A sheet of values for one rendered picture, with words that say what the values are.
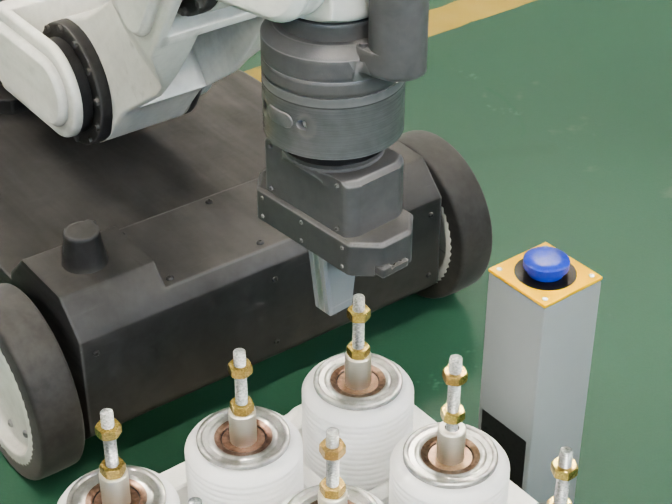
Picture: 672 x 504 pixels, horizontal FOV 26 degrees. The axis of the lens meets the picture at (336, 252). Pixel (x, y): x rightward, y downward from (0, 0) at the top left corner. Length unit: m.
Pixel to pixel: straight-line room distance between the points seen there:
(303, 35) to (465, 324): 0.92
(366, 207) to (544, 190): 1.11
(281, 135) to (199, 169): 0.82
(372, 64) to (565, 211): 1.13
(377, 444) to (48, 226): 0.54
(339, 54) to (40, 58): 0.83
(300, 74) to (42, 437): 0.67
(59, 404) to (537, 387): 0.46
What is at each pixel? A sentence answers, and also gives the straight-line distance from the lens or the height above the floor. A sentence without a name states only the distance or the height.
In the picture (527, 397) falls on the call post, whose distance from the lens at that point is 1.30.
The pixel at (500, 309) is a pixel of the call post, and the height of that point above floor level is 0.28.
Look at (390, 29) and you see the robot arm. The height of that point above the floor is 0.68.
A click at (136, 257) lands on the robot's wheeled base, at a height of 0.21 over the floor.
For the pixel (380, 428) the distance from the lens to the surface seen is 1.21.
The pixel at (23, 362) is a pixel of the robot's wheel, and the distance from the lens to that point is 1.42.
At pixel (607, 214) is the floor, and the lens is 1.95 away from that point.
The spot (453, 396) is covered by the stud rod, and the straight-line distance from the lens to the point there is 1.13.
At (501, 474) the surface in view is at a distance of 1.16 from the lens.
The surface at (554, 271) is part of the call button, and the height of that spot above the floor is 0.33.
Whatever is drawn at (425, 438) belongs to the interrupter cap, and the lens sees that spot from 1.18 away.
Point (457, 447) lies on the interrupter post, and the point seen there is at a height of 0.27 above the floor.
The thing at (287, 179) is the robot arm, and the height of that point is 0.55.
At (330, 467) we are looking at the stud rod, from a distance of 1.07.
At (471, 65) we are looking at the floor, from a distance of 2.31.
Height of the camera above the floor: 1.03
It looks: 34 degrees down
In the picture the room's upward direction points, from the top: straight up
